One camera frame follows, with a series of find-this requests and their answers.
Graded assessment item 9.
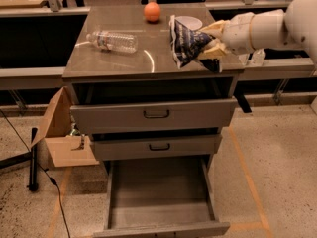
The clear plastic water bottle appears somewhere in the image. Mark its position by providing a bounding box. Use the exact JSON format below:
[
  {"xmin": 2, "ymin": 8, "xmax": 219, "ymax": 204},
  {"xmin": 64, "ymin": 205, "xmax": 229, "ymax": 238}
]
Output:
[{"xmin": 86, "ymin": 31, "xmax": 138, "ymax": 54}]

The orange fruit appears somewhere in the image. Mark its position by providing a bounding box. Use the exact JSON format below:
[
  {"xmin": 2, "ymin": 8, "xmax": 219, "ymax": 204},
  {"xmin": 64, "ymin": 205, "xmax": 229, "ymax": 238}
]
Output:
[{"xmin": 144, "ymin": 2, "xmax": 160, "ymax": 23}]

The grey top drawer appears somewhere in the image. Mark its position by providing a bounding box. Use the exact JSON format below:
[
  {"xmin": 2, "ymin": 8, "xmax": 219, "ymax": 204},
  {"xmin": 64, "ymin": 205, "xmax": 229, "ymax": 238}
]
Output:
[{"xmin": 70, "ymin": 98, "xmax": 237, "ymax": 134}]

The brown cardboard box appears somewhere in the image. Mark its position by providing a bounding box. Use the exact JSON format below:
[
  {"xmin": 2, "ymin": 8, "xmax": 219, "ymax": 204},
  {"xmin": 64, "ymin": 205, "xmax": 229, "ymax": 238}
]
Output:
[{"xmin": 31, "ymin": 87, "xmax": 99, "ymax": 167}]

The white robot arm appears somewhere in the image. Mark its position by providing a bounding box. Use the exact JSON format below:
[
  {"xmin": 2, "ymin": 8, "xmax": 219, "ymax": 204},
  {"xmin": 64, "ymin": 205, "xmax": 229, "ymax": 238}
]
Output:
[{"xmin": 198, "ymin": 0, "xmax": 317, "ymax": 63}]

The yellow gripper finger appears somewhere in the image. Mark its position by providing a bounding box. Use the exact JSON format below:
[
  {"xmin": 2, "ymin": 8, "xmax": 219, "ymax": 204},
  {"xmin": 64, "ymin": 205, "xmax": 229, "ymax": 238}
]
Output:
[
  {"xmin": 200, "ymin": 20, "xmax": 229, "ymax": 39},
  {"xmin": 198, "ymin": 38, "xmax": 228, "ymax": 60}
]

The grey middle drawer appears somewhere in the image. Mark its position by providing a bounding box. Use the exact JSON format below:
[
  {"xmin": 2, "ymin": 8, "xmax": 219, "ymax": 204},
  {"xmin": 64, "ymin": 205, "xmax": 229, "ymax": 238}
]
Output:
[{"xmin": 91, "ymin": 134, "xmax": 222, "ymax": 161}]

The grey drawer cabinet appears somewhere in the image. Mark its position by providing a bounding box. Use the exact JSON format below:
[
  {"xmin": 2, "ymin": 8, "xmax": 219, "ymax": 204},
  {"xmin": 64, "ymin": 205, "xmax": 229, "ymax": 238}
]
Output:
[{"xmin": 61, "ymin": 3, "xmax": 246, "ymax": 177}]

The white bowl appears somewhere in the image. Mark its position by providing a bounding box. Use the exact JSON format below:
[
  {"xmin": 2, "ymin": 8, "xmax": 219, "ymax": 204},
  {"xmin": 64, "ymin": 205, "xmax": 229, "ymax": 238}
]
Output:
[{"xmin": 175, "ymin": 16, "xmax": 202, "ymax": 31}]

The grey drawer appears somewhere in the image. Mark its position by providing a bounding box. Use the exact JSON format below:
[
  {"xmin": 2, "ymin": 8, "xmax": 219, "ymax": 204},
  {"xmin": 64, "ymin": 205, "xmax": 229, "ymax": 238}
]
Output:
[
  {"xmin": 93, "ymin": 156, "xmax": 230, "ymax": 238},
  {"xmin": 91, "ymin": 134, "xmax": 222, "ymax": 161},
  {"xmin": 70, "ymin": 98, "xmax": 237, "ymax": 134}
]

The blue chip bag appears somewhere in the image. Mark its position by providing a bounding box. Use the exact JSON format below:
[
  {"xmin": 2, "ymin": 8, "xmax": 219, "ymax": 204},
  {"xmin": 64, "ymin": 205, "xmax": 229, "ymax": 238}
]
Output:
[{"xmin": 169, "ymin": 15, "xmax": 220, "ymax": 72}]

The black metal stand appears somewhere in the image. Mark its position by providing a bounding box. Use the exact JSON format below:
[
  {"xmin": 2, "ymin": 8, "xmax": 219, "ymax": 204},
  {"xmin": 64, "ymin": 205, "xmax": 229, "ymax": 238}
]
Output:
[{"xmin": 0, "ymin": 127, "xmax": 40, "ymax": 192}]

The grey bottom drawer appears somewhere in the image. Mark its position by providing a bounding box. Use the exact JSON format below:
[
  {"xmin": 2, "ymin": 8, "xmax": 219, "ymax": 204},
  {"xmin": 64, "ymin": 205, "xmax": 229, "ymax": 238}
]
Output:
[{"xmin": 93, "ymin": 156, "xmax": 230, "ymax": 238}]

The right clear pump bottle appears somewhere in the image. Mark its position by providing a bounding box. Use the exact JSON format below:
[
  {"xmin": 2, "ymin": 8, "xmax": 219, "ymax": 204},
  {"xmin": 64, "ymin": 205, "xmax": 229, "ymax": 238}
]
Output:
[{"xmin": 251, "ymin": 49, "xmax": 266, "ymax": 66}]

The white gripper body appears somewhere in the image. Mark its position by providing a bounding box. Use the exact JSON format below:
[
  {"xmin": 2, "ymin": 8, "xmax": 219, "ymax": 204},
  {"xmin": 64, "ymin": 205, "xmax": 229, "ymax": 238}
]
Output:
[{"xmin": 221, "ymin": 12, "xmax": 255, "ymax": 55}]

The black floor cable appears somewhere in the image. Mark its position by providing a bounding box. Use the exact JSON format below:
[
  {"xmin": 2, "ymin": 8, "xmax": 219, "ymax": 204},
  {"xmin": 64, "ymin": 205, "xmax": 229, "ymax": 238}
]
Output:
[{"xmin": 0, "ymin": 109, "xmax": 72, "ymax": 238}]

